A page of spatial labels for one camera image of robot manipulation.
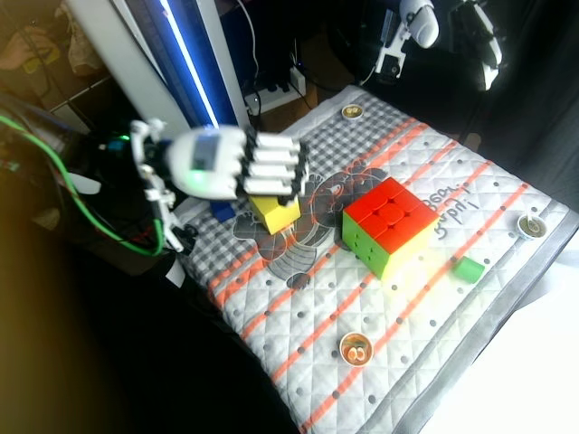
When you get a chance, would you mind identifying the yellow cube block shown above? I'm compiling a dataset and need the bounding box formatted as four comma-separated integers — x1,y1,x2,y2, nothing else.
248,194,302,236

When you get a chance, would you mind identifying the Rubik's cube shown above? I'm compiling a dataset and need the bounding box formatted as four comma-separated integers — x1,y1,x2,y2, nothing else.
341,176,441,281

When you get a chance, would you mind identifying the green cylinder block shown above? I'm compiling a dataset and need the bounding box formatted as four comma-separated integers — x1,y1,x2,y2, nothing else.
453,255,485,285

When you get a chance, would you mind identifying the white power strip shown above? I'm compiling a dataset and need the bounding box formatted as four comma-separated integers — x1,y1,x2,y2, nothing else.
242,83,305,114

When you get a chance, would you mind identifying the white plug adapter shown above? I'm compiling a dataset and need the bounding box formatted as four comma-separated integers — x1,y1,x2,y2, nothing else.
289,65,308,99

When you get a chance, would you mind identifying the white pillar with blue light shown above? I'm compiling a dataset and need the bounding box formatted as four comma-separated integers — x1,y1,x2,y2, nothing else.
62,0,252,137

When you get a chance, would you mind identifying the beige patterned cloth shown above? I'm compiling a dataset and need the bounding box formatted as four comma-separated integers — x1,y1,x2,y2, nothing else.
53,2,105,76

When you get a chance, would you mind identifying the grey quilt with bear print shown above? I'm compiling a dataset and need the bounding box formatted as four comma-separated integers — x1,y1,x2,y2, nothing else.
160,84,574,434

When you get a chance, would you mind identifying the toy bowl with eggs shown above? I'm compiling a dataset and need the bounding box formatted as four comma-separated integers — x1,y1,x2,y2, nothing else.
338,332,375,368

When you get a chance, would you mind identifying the toy bowl with green soup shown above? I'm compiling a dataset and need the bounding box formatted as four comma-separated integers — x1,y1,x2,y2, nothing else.
516,213,547,241

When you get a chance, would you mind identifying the white cable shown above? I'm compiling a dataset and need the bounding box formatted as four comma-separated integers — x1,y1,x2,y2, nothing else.
234,0,264,94

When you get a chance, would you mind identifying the green cable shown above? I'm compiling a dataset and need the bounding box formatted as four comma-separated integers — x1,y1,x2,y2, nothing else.
0,115,166,258

